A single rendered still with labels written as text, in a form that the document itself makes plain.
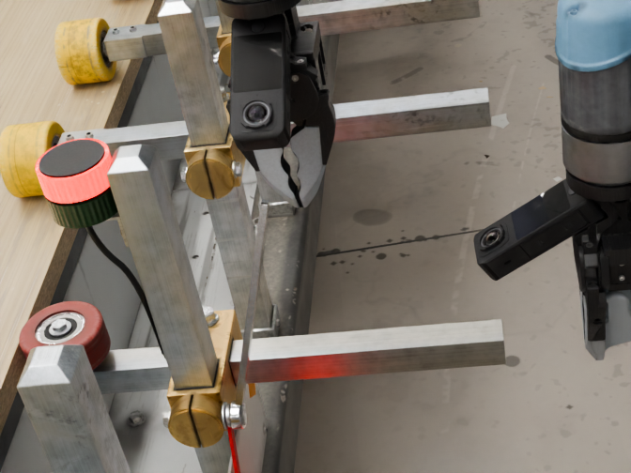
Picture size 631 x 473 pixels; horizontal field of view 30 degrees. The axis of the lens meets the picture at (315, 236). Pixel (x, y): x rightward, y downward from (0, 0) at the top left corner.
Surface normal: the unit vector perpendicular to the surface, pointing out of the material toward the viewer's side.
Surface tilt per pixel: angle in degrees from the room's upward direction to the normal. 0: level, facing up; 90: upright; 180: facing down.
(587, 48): 88
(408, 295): 0
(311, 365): 90
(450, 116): 90
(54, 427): 90
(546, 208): 30
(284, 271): 0
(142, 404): 0
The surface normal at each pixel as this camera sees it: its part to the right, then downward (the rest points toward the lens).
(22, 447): 0.99, -0.09
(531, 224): -0.63, -0.62
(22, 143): -0.17, -0.33
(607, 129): -0.22, 0.61
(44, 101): -0.16, -0.80
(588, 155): -0.52, 0.58
